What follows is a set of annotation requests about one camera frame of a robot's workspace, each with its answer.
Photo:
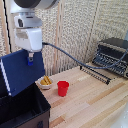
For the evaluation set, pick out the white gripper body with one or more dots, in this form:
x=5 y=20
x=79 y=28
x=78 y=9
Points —
x=29 y=39

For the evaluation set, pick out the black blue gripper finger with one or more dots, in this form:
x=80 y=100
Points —
x=30 y=59

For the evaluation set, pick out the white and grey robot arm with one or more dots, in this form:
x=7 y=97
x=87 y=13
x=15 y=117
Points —
x=28 y=11

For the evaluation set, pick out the yellow food pieces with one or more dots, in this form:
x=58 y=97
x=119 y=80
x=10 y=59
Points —
x=45 y=80

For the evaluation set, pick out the small white bowl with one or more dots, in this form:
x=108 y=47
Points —
x=44 y=85

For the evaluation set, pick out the red plastic cup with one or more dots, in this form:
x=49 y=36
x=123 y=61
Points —
x=62 y=88

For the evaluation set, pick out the black storage box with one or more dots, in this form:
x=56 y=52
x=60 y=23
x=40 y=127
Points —
x=23 y=108

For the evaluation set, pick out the black toaster oven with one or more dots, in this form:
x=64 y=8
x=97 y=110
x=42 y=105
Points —
x=112 y=56

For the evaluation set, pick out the wooden frame post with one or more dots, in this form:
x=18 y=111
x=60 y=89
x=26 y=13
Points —
x=58 y=36
x=92 y=33
x=3 y=33

